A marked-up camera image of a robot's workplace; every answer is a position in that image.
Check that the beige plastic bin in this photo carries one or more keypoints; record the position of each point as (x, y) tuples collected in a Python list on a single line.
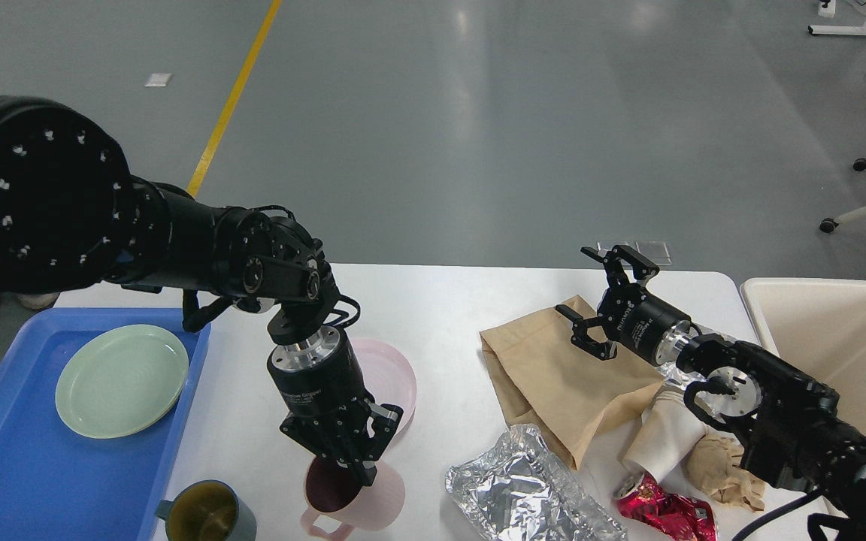
[(818, 326)]

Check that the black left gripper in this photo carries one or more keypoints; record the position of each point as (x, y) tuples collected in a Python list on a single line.
[(329, 411)]

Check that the pink plate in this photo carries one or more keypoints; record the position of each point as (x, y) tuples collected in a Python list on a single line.
[(388, 376)]

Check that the brown paper bag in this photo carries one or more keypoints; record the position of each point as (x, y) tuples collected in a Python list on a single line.
[(541, 378)]

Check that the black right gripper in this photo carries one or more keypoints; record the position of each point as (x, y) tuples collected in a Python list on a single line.
[(629, 314)]

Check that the grey-green mug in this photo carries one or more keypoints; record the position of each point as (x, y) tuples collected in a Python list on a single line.
[(207, 510)]

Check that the crumpled aluminium foil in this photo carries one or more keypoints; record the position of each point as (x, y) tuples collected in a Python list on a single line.
[(520, 490)]

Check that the blue plastic tray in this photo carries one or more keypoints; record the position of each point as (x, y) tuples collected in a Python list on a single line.
[(59, 485)]

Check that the crumpled brown paper ball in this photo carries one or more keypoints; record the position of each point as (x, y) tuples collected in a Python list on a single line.
[(714, 468)]

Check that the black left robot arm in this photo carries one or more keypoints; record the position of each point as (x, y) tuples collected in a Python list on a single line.
[(72, 215)]

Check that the crushed white paper cup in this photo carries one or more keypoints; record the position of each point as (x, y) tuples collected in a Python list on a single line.
[(668, 433)]

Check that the pink mug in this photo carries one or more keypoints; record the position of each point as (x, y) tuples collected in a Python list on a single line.
[(338, 505)]

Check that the light green plate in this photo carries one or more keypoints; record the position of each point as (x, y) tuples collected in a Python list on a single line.
[(121, 382)]

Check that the crushed red can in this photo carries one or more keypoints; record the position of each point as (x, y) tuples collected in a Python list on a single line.
[(641, 498)]

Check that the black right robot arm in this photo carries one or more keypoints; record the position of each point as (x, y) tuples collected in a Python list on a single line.
[(785, 420)]

